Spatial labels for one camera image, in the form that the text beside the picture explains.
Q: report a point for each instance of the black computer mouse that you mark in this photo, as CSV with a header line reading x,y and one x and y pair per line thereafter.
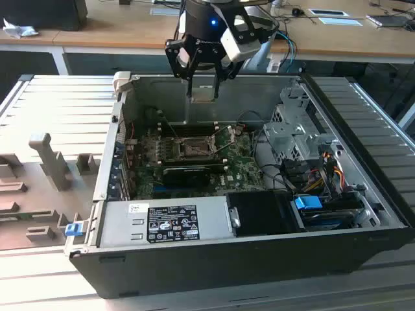
x,y
297,12

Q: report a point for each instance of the black plastic fan shroud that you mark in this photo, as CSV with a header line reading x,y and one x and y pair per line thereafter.
x,y
259,214

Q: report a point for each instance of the green motherboard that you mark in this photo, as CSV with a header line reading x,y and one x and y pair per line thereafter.
x,y
240,162

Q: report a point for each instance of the long wooden desk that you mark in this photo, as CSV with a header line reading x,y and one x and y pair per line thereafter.
x,y
129,29

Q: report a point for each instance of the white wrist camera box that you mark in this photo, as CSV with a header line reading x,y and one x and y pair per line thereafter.
x,y
240,45

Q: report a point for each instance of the black open PC case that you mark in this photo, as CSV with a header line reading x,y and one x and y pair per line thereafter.
x,y
227,269

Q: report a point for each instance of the CPU socket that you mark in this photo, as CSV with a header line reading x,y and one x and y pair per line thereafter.
x,y
194,148

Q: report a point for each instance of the large black box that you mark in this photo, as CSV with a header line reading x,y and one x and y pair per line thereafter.
x,y
42,13

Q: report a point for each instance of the silver metal disk bay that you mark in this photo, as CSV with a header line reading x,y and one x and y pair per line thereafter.
x,y
285,133

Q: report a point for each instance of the crumpled white paper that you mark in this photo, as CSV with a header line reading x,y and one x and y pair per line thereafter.
x,y
21,29

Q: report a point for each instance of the hard disk in blue carrier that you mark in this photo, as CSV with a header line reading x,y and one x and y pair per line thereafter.
x,y
308,203

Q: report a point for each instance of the small CPU plate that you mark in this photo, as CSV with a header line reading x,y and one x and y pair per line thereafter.
x,y
203,99

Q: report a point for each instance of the blue case latch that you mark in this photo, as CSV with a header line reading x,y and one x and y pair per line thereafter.
x,y
73,229

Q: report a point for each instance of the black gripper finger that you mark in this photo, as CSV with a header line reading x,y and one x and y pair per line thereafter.
x,y
223,71
176,60

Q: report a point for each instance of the grey power supply unit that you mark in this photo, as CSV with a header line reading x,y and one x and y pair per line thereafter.
x,y
120,223

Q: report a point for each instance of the black graphics card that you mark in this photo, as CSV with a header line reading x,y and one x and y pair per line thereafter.
x,y
186,176

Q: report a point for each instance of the grey parts rack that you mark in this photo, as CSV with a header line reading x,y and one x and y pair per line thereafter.
x,y
35,194

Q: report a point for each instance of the green RAM stick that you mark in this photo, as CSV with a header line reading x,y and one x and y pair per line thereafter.
x,y
26,215

